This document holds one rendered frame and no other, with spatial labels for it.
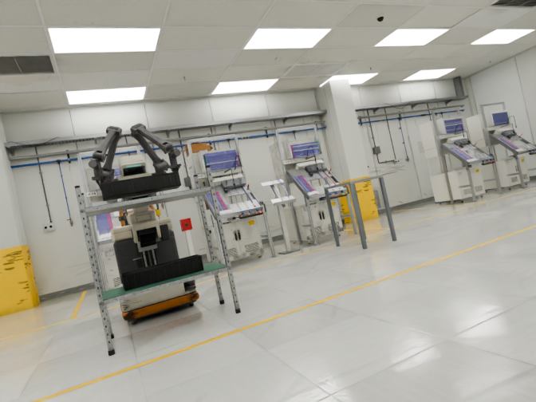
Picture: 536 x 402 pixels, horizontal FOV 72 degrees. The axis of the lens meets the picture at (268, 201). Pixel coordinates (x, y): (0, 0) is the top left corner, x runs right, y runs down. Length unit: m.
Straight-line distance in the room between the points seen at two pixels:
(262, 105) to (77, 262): 4.43
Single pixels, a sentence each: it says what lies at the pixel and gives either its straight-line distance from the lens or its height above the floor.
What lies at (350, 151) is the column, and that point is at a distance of 7.92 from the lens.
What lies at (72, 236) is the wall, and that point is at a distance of 6.78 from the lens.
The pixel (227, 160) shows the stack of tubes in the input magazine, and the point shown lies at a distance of 5.61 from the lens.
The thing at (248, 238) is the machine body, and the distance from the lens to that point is 5.44.
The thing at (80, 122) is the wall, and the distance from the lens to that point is 7.05.
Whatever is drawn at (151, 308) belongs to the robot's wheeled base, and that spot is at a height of 0.10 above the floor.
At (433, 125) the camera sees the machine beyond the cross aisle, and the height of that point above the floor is 1.62.
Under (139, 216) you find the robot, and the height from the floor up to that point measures 0.86.
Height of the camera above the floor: 0.72
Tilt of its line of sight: 1 degrees up
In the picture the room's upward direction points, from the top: 12 degrees counter-clockwise
